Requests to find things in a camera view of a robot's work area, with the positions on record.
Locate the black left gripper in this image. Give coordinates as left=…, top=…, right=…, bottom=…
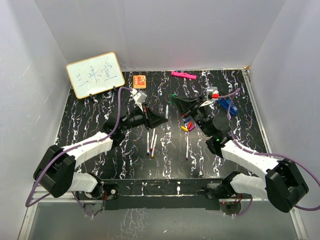
left=120, top=103, right=168, bottom=132

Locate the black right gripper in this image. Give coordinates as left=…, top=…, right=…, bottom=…
left=173, top=95, right=213, bottom=138

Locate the green pen cap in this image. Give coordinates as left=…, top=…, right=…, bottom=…
left=170, top=93, right=176, bottom=104

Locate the white pen green end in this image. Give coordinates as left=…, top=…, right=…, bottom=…
left=164, top=104, right=169, bottom=133

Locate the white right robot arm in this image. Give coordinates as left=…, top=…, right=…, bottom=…
left=171, top=94, right=309, bottom=213

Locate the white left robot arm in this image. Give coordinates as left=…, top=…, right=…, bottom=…
left=33, top=105, right=168, bottom=200

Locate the white pen yellow end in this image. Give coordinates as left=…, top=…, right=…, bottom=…
left=151, top=134, right=158, bottom=158

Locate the yellow pen cap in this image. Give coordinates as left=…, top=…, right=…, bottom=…
left=181, top=126, right=189, bottom=132

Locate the white pen red end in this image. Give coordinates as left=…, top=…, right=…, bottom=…
left=150, top=128, right=156, bottom=151

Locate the white pen purple end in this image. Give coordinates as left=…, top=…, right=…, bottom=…
left=185, top=135, right=189, bottom=161

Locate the blue black stapler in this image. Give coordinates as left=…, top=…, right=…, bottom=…
left=217, top=98, right=238, bottom=116

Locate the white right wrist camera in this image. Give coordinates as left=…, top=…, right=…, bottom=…
left=206, top=86, right=220, bottom=100

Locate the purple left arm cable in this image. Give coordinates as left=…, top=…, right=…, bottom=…
left=24, top=86, right=135, bottom=208

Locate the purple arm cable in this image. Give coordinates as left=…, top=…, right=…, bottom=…
left=24, top=86, right=135, bottom=208
left=217, top=87, right=320, bottom=211

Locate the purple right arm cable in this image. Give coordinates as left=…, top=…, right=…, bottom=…
left=217, top=87, right=320, bottom=211

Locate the aluminium frame rail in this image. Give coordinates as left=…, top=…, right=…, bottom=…
left=241, top=68, right=309, bottom=240

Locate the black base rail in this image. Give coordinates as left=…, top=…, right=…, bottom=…
left=104, top=178, right=222, bottom=210

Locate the small whiteboard with yellow frame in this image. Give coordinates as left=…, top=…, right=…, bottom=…
left=66, top=52, right=125, bottom=99

